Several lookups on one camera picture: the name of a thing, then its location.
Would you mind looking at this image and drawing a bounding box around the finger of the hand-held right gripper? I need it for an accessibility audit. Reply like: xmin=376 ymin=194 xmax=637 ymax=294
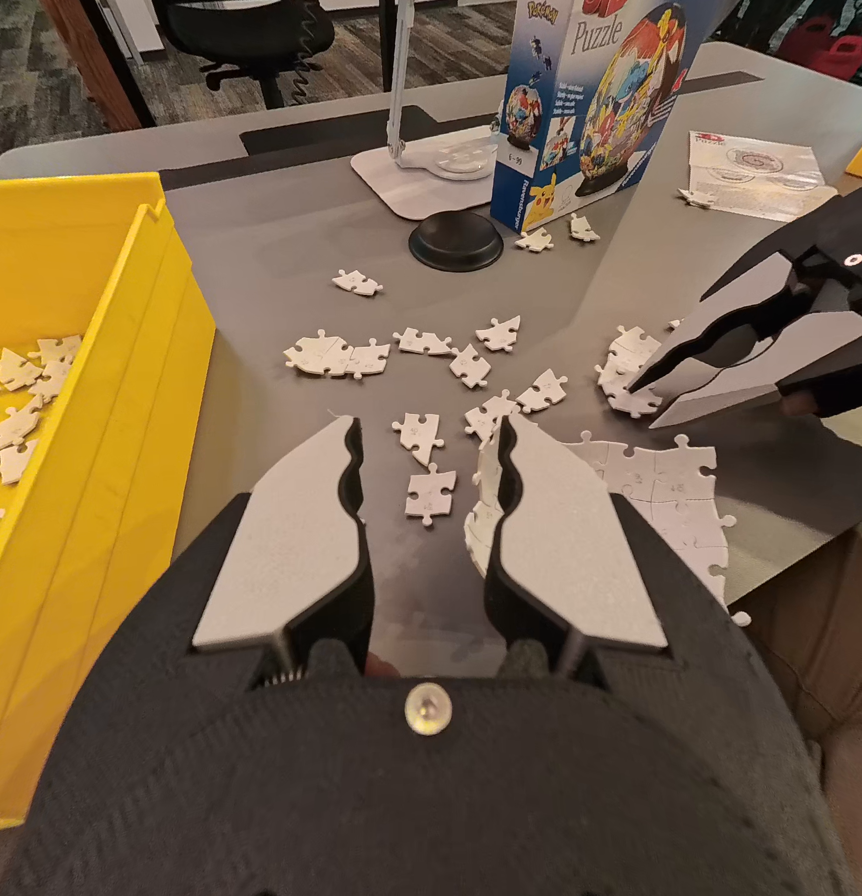
xmin=648 ymin=310 xmax=862 ymax=429
xmin=626 ymin=251 xmax=797 ymax=394

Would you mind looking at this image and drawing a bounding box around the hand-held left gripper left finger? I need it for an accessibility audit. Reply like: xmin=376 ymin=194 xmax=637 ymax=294
xmin=192 ymin=416 xmax=374 ymax=676

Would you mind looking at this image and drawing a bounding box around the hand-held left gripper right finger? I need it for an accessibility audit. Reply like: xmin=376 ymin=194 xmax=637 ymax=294
xmin=483 ymin=414 xmax=670 ymax=680

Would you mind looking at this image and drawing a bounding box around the curved joined puzzle strip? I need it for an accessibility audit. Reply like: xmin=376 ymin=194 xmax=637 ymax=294
xmin=595 ymin=325 xmax=666 ymax=419

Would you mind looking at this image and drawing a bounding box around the partly built white puzzle ball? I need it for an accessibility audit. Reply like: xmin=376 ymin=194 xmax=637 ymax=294
xmin=464 ymin=420 xmax=752 ymax=627

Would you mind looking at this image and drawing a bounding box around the heap of white puzzle pieces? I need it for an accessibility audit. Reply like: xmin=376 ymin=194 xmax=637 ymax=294
xmin=0 ymin=335 xmax=83 ymax=561

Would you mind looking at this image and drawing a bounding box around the white jointed lamp arm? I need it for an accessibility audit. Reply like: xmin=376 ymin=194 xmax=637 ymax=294
xmin=388 ymin=0 xmax=416 ymax=169

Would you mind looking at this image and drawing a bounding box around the joined white puzzle strip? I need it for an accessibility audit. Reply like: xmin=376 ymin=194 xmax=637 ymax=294
xmin=284 ymin=329 xmax=391 ymax=381

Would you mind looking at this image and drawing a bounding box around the colourful cardboard puzzle box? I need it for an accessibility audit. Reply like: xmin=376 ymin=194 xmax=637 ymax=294
xmin=490 ymin=0 xmax=712 ymax=234

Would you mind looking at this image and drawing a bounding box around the white printed instruction sheet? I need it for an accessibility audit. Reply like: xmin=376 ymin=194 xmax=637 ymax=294
xmin=688 ymin=131 xmax=839 ymax=224

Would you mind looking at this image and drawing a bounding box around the red plastic container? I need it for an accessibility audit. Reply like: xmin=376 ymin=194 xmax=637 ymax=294
xmin=776 ymin=14 xmax=835 ymax=69
xmin=812 ymin=35 xmax=862 ymax=82

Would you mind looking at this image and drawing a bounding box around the black round stand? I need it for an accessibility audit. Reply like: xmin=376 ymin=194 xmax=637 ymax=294
xmin=409 ymin=210 xmax=505 ymax=273

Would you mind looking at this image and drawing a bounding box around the white rounded flat pad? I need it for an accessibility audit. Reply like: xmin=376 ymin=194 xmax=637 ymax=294
xmin=350 ymin=126 xmax=502 ymax=221

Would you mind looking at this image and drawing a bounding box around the black office chair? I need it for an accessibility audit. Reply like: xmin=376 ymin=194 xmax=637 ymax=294
xmin=151 ymin=0 xmax=335 ymax=109

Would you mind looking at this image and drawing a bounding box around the black coiled cable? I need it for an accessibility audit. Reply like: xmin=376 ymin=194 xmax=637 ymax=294
xmin=290 ymin=0 xmax=314 ymax=106

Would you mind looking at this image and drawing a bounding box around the wooden post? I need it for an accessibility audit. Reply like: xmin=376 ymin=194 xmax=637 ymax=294
xmin=42 ymin=0 xmax=155 ymax=132

